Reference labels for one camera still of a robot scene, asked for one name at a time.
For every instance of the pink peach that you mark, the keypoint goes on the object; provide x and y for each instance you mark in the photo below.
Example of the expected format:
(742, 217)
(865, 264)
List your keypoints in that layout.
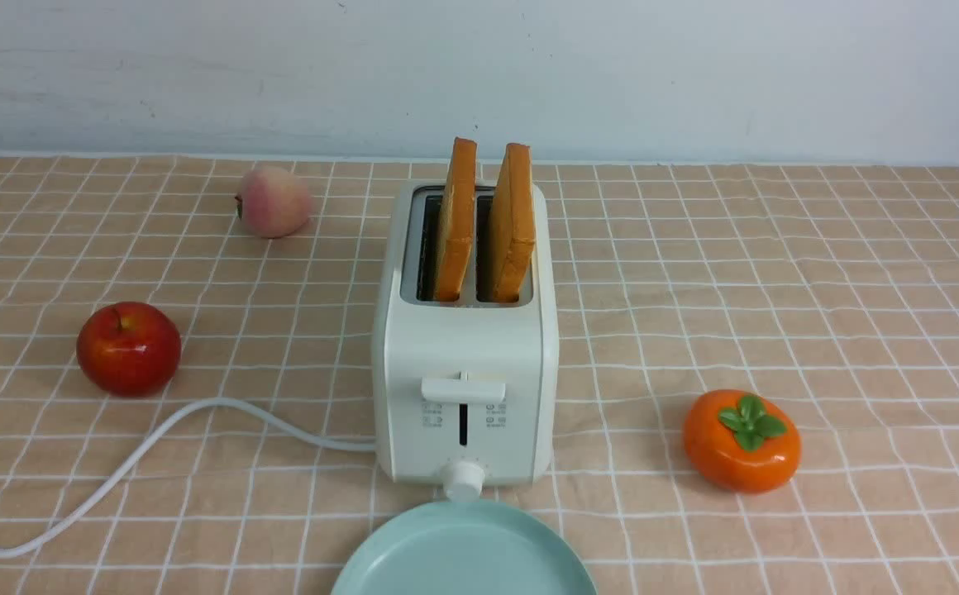
(272, 202)

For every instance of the orange persimmon with leaf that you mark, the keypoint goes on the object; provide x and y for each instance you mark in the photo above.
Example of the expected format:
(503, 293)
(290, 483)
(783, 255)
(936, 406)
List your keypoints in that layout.
(741, 442)

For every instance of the white two-slot toaster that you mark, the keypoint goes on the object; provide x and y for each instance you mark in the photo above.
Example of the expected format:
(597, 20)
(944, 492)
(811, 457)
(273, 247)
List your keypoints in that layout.
(464, 391)

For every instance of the light green round plate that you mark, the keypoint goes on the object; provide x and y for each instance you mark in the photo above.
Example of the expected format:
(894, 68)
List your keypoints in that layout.
(483, 547)

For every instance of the toasted bread slice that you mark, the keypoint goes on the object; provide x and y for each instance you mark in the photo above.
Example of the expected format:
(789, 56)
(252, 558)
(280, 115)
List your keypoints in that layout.
(512, 229)
(456, 226)

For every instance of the red apple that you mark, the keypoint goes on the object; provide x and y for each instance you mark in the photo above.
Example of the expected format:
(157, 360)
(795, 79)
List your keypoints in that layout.
(129, 349)

